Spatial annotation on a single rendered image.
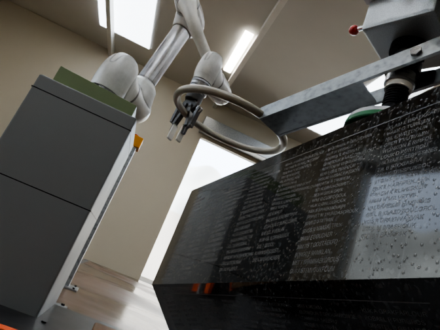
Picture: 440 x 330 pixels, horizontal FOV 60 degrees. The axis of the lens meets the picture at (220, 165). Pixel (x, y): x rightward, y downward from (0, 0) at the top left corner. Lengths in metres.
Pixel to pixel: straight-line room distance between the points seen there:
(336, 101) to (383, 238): 0.77
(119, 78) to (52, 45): 6.96
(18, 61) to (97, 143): 7.15
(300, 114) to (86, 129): 0.79
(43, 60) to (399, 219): 8.26
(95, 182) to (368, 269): 1.14
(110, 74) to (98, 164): 0.45
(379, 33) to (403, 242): 0.84
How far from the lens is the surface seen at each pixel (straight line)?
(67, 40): 8.70
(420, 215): 0.48
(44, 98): 1.58
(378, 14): 1.24
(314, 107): 1.25
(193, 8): 2.01
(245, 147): 1.69
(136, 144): 2.70
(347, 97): 1.22
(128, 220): 7.52
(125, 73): 1.77
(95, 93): 1.59
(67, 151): 1.51
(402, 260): 0.47
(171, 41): 2.10
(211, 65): 1.70
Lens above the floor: 0.30
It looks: 18 degrees up
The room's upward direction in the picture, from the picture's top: 22 degrees clockwise
